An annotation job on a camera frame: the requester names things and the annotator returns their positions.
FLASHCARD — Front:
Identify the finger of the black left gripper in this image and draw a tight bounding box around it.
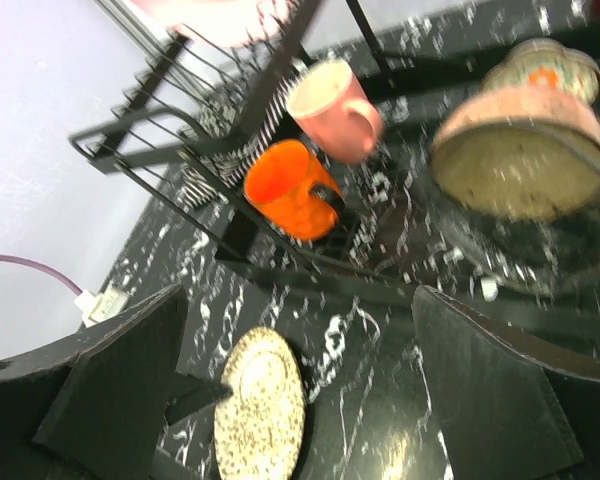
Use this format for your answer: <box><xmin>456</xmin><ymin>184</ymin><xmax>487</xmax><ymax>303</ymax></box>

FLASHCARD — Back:
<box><xmin>165</xmin><ymin>372</ymin><xmax>233</xmax><ymax>425</ymax></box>

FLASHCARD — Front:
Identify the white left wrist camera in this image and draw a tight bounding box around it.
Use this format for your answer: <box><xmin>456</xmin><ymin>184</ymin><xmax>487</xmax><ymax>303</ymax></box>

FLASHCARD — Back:
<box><xmin>74</xmin><ymin>287</ymin><xmax>130</xmax><ymax>328</ymax></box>

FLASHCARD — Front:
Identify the black white striped cloth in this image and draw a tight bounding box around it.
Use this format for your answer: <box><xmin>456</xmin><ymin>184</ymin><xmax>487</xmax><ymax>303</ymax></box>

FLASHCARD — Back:
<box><xmin>181</xmin><ymin>67</ymin><xmax>301</xmax><ymax>209</ymax></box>

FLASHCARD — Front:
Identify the pink round plate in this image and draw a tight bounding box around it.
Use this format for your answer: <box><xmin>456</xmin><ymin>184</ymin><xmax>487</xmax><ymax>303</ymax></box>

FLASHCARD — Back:
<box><xmin>130</xmin><ymin>0</ymin><xmax>292</xmax><ymax>47</ymax></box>

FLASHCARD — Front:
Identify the pink ceramic mug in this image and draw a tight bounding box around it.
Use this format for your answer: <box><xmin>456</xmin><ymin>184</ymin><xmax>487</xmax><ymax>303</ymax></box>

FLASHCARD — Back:
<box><xmin>286</xmin><ymin>59</ymin><xmax>384</xmax><ymax>164</ymax></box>

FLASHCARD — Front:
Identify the black metal dish rack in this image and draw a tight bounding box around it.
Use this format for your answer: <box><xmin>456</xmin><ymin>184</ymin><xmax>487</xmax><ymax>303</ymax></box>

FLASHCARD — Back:
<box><xmin>69</xmin><ymin>1</ymin><xmax>600</xmax><ymax>307</ymax></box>

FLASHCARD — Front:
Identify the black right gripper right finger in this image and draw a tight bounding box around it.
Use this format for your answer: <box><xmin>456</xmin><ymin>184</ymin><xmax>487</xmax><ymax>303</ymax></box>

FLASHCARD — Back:
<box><xmin>411</xmin><ymin>286</ymin><xmax>600</xmax><ymax>479</ymax></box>

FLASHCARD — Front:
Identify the orange plastic cup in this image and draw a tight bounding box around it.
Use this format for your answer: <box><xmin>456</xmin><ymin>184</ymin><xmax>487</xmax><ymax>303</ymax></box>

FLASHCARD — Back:
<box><xmin>244</xmin><ymin>140</ymin><xmax>345</xmax><ymax>241</ymax></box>

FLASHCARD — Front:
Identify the flower-shaped patterned dish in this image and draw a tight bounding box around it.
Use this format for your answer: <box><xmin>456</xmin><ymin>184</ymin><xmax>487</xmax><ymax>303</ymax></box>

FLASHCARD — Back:
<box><xmin>482</xmin><ymin>38</ymin><xmax>600</xmax><ymax>104</ymax></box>

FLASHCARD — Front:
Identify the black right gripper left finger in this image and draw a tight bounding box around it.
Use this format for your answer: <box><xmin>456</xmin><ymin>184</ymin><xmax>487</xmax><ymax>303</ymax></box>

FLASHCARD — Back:
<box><xmin>0</xmin><ymin>285</ymin><xmax>187</xmax><ymax>479</ymax></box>

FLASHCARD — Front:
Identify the clear glass bowl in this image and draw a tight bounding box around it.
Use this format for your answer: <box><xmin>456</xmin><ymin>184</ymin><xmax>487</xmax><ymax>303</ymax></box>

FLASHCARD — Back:
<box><xmin>421</xmin><ymin>145</ymin><xmax>600</xmax><ymax>296</ymax></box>

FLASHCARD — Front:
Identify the beige speckled bowl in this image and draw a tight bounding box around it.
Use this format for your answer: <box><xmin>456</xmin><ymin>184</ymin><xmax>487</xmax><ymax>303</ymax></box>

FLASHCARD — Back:
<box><xmin>429</xmin><ymin>86</ymin><xmax>600</xmax><ymax>221</ymax></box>

